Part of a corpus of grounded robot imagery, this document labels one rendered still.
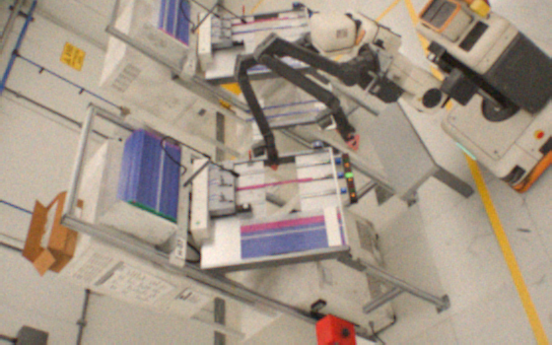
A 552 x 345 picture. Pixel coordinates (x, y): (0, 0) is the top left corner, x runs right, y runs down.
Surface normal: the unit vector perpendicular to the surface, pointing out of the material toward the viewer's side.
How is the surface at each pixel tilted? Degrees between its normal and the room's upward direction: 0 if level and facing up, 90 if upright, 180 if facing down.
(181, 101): 90
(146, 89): 90
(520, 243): 0
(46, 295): 90
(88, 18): 90
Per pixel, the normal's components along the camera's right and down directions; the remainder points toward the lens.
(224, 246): -0.14, -0.70
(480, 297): -0.77, -0.42
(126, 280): 0.05, 0.68
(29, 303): 0.64, -0.58
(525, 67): 0.27, 0.47
